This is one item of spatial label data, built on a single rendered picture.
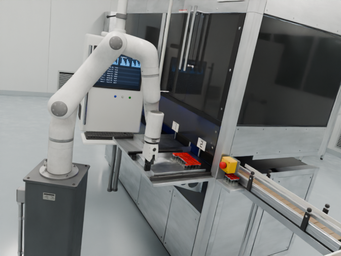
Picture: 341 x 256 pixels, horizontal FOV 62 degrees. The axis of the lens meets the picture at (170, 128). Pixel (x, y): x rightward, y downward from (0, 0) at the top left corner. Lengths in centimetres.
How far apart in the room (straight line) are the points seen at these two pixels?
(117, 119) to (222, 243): 123
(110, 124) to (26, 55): 457
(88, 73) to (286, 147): 134
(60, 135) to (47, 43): 538
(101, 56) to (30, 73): 551
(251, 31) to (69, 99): 95
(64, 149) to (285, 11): 134
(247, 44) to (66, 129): 100
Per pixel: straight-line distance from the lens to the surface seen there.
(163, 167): 171
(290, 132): 201
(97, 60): 138
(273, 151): 196
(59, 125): 149
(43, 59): 679
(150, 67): 139
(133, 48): 142
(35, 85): 687
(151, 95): 142
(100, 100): 233
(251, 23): 157
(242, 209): 202
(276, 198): 158
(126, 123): 243
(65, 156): 152
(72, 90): 139
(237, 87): 157
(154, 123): 146
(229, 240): 212
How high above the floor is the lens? 159
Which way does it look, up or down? 16 degrees down
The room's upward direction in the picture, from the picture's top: 10 degrees clockwise
